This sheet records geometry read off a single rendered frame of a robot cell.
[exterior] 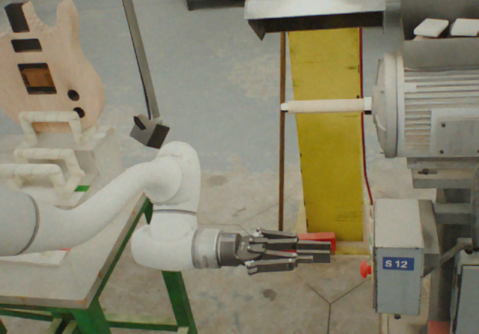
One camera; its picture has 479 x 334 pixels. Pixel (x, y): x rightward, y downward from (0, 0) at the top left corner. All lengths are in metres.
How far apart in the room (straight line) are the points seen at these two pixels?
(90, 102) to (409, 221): 0.95
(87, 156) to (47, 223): 0.81
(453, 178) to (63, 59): 1.07
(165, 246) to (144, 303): 1.49
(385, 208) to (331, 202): 1.41
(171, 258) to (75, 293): 0.33
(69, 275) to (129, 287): 1.29
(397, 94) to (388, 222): 0.27
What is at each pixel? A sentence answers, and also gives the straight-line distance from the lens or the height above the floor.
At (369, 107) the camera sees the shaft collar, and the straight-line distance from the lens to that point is 1.34.
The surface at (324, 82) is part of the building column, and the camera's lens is 2.31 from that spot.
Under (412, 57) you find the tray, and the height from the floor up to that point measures 1.40.
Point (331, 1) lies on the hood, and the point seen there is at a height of 1.52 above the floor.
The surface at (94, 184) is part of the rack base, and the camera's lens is 1.70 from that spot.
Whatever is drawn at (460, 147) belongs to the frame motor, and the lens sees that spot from 1.27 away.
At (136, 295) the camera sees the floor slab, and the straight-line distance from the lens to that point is 2.77.
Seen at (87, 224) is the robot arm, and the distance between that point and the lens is 1.00.
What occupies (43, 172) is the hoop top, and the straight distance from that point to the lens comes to 1.62.
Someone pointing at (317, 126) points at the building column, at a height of 0.68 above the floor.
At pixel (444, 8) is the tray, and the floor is 1.45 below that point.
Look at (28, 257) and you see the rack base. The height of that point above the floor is 0.94.
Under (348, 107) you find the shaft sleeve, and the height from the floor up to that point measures 1.25.
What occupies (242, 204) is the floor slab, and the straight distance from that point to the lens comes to 3.13.
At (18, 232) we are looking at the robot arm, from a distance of 0.86.
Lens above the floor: 1.90
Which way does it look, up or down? 33 degrees down
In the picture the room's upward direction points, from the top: 9 degrees counter-clockwise
